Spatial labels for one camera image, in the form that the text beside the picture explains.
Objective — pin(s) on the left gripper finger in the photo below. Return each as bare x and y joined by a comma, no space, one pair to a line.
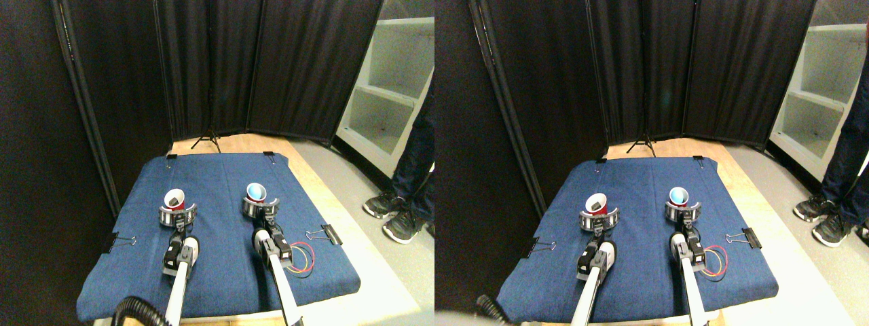
587,225
191,219
612,223
167,220

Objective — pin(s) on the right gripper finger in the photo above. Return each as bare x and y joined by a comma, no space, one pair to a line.
273,211
250,212
695,215
671,216

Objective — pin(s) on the red cup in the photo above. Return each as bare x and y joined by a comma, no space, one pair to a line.
596,204
256,192
174,199
679,197

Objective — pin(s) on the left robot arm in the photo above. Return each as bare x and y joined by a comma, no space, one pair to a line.
178,292
589,292

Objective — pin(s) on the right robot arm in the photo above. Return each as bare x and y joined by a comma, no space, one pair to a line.
285,292
692,292

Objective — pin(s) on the dark blue cloth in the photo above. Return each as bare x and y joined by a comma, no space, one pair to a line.
136,272
645,285

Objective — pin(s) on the curtain stand foot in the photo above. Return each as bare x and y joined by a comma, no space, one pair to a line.
209,135
643,139

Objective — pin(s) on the curtain stand pole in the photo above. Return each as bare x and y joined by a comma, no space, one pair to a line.
509,109
85,102

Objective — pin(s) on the person's legs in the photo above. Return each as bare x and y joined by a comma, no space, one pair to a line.
845,156
414,156

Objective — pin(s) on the white shelf unit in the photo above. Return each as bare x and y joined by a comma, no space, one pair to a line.
825,75
394,68

